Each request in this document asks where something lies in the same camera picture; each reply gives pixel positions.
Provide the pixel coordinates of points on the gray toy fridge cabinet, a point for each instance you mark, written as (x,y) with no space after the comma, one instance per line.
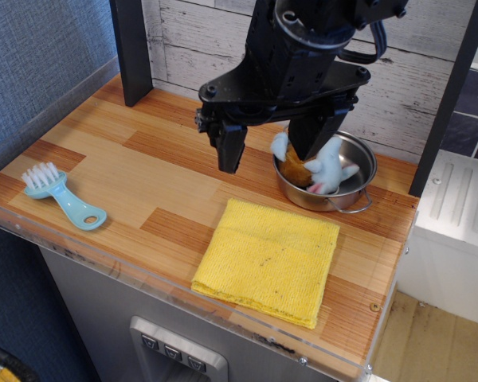
(102,303)

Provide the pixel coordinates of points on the yellow and black object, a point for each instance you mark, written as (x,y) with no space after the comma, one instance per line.
(13,369)

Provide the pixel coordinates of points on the dark gray post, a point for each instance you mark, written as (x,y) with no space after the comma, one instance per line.
(132,50)
(458,76)

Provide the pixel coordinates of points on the left dark gray post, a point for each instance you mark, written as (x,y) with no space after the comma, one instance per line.
(132,50)

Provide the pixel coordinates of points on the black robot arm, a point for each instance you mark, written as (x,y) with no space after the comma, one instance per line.
(369,42)

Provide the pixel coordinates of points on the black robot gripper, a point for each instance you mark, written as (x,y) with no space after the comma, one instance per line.
(295,68)

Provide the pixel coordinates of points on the light blue scrub brush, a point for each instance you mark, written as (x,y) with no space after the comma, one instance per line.
(46,180)

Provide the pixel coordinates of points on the small steel pot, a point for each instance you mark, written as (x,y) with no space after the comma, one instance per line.
(352,196)

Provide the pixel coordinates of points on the white grooved cabinet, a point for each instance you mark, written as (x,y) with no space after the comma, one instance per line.
(440,265)

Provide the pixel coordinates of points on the yellow folded napkin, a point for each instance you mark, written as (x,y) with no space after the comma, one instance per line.
(268,260)

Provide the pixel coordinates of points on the blue and brown plush toy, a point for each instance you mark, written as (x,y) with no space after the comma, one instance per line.
(321,175)

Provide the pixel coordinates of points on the clear acrylic edge guard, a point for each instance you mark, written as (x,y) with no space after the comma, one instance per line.
(357,292)

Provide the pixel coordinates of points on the silver dispenser button panel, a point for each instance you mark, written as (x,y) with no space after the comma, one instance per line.
(166,356)

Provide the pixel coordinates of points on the right dark gray post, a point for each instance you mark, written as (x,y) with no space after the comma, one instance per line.
(458,76)

